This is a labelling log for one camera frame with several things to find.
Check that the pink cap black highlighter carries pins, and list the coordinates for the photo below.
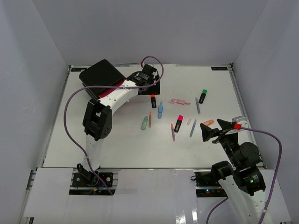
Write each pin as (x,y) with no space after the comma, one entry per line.
(178,123)

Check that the orange slim highlighter pen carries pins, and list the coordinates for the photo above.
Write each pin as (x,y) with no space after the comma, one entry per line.
(150,118)

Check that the purple slim highlighter pen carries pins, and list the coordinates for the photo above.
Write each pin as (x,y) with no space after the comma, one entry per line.
(197,105)

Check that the pink slim highlighter pen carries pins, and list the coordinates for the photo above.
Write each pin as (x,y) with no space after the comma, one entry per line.
(172,132)

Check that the black drawer cabinet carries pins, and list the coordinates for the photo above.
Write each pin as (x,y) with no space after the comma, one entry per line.
(102,73)

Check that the pink translucent highlighter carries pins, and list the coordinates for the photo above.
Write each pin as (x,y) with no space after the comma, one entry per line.
(179,101)

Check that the orange cap black highlighter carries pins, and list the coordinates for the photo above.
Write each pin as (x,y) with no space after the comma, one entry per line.
(153,101)

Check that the orange translucent highlighter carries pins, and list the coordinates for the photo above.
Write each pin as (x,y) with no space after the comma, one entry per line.
(209,122)

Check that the green translucent highlighter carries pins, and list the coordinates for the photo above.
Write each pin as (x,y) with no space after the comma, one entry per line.
(144,123)

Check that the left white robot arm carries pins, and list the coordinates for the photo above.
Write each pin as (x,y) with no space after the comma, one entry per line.
(97,121)

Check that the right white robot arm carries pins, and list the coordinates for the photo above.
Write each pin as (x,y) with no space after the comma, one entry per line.
(240,177)

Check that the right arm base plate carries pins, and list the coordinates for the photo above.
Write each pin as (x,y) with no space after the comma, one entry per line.
(204,179)

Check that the pink drawer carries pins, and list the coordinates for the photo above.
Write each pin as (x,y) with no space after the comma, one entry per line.
(107,91)

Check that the blue slim highlighter pen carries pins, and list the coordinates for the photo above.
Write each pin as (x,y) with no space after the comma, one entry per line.
(193,128)

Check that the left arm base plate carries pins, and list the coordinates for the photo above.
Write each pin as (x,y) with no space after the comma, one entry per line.
(80,181)

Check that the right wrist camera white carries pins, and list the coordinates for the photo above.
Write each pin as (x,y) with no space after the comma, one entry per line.
(237,124)

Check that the blue translucent highlighter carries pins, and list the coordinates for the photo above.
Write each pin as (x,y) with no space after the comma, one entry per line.
(160,110)

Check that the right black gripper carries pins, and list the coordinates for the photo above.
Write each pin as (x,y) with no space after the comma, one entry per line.
(208,132)

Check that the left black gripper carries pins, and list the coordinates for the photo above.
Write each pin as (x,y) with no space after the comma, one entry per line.
(154,89)

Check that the green cap black highlighter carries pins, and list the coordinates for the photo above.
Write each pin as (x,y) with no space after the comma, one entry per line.
(202,97)

